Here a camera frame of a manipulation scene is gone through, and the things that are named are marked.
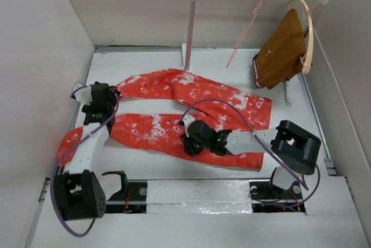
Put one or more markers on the pink wire hanger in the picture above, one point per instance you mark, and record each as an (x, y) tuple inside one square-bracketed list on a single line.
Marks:
[(255, 10)]

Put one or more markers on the brown trousers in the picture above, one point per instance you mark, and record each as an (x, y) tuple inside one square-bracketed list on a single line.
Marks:
[(278, 59)]

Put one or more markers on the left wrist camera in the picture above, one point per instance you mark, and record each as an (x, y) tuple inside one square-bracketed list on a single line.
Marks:
[(82, 93)]

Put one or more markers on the beige wooden hanger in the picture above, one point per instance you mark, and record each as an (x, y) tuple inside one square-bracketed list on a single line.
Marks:
[(306, 60)]

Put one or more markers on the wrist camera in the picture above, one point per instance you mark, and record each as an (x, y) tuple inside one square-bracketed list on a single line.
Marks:
[(82, 93), (186, 121)]

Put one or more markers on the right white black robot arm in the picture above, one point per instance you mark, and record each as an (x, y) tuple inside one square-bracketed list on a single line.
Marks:
[(294, 149)]

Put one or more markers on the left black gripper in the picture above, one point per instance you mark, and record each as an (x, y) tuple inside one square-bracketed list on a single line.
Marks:
[(114, 97)]

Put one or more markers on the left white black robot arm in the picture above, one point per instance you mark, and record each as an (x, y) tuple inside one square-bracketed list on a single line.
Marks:
[(79, 192)]

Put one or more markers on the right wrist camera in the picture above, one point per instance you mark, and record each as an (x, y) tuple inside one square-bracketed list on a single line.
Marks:
[(186, 121)]

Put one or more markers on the red white patterned trousers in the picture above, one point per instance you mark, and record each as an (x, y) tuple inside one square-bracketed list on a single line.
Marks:
[(220, 106)]

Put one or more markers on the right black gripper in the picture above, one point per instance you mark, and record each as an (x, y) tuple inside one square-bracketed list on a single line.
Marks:
[(189, 147)]

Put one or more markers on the silver tape strip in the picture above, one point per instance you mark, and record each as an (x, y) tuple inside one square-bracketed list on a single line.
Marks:
[(214, 197)]

